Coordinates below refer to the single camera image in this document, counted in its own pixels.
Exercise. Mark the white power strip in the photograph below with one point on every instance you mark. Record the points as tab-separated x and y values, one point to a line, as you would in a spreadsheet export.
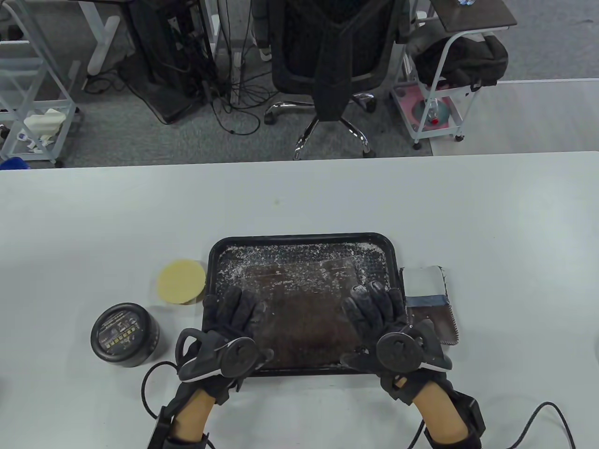
237	75

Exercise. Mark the white foam block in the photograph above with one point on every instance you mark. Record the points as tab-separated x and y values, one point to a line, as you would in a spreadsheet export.
44	121

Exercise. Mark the clear bottle with red cap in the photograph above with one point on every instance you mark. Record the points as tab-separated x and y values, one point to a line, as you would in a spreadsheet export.
435	112

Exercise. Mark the black computer tower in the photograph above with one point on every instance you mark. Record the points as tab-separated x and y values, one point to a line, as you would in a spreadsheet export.
159	47

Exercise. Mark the yellow round sponge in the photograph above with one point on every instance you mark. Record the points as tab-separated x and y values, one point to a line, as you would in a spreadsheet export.
181	281

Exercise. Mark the white desk leg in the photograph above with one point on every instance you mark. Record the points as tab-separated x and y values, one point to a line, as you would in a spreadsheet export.
100	47

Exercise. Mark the black plastic tray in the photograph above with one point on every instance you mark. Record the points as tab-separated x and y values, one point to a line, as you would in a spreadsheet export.
374	252

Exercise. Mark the brown leather bag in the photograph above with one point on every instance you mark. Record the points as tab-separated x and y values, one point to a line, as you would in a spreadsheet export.
304	318

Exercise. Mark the black white tracking controller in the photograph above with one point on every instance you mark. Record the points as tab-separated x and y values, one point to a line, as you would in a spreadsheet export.
238	355
398	348

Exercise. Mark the person's left hand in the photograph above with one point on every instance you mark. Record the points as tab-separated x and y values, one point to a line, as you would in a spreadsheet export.
234	308

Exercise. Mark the white rolling cart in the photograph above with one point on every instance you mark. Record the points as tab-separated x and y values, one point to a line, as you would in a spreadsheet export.
437	134

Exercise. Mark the black backpack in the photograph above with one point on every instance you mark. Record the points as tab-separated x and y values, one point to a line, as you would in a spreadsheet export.
458	58

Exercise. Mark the white and brown applicator pad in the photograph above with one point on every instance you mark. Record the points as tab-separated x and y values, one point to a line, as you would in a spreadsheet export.
423	280

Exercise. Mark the person's left forearm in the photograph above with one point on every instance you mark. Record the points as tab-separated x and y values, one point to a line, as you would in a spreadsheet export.
194	414

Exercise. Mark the black mesh office chair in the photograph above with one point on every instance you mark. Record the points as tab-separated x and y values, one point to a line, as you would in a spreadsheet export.
327	47

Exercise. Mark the pink cart shelf mat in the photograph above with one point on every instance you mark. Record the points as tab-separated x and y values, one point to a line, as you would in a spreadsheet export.
407	100

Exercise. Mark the person's right forearm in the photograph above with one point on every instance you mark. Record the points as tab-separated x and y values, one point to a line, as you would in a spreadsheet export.
440	407

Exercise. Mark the blue object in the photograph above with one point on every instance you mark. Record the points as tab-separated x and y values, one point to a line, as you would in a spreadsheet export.
11	163

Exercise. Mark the person's right hand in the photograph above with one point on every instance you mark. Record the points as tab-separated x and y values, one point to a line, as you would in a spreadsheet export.
369	304

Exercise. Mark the black leather care cream jar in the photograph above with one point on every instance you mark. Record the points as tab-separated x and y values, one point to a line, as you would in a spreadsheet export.
121	332

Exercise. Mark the white metal shelf rack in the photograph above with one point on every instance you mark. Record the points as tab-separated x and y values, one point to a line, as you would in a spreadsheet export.
18	49

